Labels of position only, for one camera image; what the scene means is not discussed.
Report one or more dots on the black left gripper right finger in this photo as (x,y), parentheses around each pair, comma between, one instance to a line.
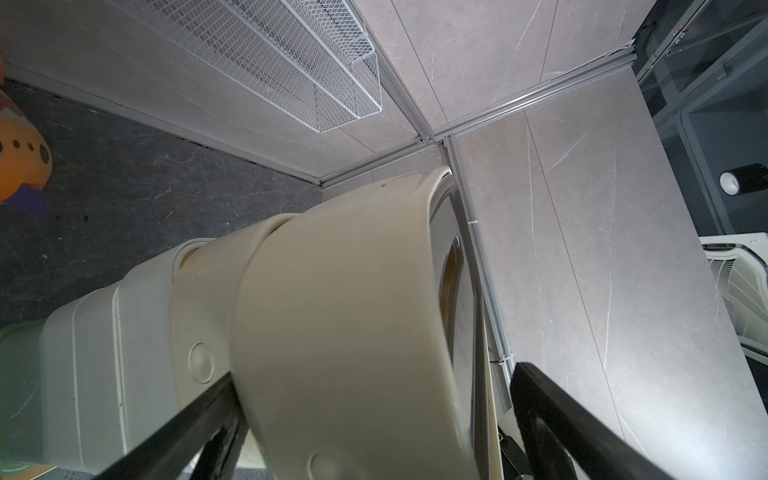
(559,434)

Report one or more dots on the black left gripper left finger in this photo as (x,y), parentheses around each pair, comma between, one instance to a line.
(212,428)

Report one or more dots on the bamboo lid box edge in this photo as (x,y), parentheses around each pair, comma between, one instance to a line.
(148,377)

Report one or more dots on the mint green tissue box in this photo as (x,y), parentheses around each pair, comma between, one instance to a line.
(22,405)

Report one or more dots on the cream box dark lid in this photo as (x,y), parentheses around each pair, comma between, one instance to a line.
(204,291)
(357,337)

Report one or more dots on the white tissue box bamboo lid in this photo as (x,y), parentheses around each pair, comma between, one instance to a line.
(84,427)

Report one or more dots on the large bamboo lid tissue box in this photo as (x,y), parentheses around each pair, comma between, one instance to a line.
(26,472)

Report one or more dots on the orange plush fish toy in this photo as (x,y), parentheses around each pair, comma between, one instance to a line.
(26,161)

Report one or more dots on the white wire mesh basket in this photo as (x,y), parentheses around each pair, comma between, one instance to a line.
(313,60)

